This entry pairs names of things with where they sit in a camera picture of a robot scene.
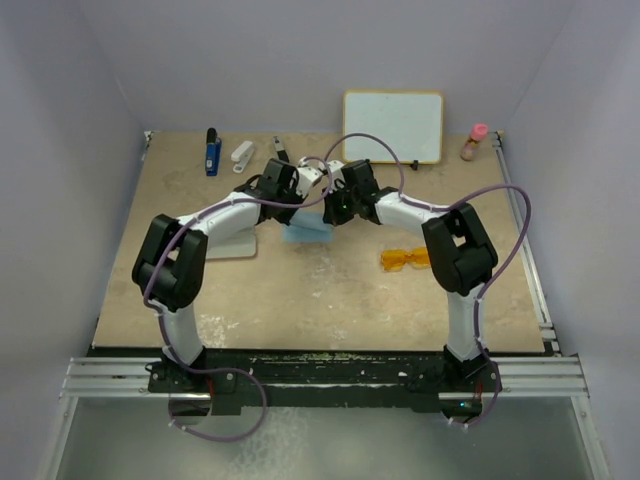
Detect pink glasses case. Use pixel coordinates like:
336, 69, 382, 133
206, 227, 257, 261

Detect white stapler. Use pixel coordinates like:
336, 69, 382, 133
231, 141, 255, 174

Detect blue black stapler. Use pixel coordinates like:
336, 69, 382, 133
205, 127, 222, 177

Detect small whiteboard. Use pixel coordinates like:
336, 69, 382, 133
342, 89, 444, 165

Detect aluminium frame rail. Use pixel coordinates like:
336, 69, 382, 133
58, 129, 610, 479

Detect pink capped small bottle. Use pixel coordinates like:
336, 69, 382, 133
460, 123, 489, 161

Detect blue cleaning cloth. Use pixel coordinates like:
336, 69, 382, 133
281, 210, 333, 243

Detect orange sunglasses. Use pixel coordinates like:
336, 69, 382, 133
380, 247, 431, 272

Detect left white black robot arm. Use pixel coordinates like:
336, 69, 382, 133
132, 159, 314, 392

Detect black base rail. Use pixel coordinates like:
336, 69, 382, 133
145, 349, 502, 417

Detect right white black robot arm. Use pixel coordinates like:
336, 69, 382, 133
323, 160, 498, 391

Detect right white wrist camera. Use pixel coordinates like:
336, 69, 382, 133
327, 160, 345, 191

